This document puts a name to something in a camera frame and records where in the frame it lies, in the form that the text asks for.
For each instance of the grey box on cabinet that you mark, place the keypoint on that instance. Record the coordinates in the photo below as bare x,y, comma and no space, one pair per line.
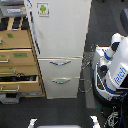
13,11

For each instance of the fridge drawer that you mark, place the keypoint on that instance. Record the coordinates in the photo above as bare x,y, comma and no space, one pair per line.
58,68
61,88

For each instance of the white refrigerator body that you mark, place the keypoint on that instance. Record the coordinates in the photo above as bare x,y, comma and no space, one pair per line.
59,29

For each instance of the upper fridge drawer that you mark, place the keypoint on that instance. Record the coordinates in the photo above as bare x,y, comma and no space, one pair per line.
58,68

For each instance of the lower fridge drawer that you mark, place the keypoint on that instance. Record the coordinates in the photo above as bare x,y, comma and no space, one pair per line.
61,88

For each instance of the white fridge door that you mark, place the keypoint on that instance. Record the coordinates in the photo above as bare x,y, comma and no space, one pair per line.
63,32

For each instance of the green android sticker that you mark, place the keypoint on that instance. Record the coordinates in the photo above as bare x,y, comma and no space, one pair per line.
43,9

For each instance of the wooden drawer cabinet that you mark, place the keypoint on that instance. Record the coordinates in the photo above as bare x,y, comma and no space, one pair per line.
19,68

